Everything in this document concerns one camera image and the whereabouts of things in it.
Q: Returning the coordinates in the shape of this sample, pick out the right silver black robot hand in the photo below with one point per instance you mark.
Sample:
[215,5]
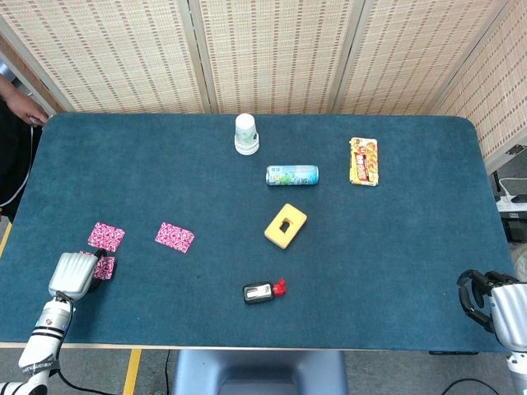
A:
[510,312]

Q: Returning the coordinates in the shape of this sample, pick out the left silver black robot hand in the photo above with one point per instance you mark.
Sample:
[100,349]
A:
[72,273]

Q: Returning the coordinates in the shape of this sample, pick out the pink patterned packet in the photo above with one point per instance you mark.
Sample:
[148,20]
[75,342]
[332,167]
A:
[105,268]
[106,236]
[175,238]

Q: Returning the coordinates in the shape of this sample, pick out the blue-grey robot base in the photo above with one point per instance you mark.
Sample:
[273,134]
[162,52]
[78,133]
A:
[259,370]

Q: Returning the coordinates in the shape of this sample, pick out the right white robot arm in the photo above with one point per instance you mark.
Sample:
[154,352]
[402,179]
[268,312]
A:
[518,372]

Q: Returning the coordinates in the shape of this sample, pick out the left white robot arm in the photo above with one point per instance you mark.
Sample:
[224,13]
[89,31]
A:
[41,341]

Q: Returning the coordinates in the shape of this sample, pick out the white power strip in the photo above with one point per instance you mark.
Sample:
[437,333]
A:
[512,201]

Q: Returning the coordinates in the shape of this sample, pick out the bystander black clothed torso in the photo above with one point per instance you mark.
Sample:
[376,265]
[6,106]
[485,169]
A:
[11,160]

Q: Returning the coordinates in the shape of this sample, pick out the black bottle with red cap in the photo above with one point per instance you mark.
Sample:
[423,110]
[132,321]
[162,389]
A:
[257,292]

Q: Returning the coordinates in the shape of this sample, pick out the yellow snack package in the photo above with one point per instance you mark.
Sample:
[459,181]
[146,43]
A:
[364,162]

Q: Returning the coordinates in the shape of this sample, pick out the white paper cup stack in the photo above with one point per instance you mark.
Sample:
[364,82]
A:
[246,136]

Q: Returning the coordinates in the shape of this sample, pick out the bamboo folding screen panel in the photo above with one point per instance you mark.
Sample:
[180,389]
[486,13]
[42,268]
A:
[276,53]
[502,82]
[115,53]
[411,53]

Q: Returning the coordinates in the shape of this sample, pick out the yellow sponge block with hole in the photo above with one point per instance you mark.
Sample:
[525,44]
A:
[296,220]

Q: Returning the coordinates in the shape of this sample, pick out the light blue drink can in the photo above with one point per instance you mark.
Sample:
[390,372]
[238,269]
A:
[293,175]

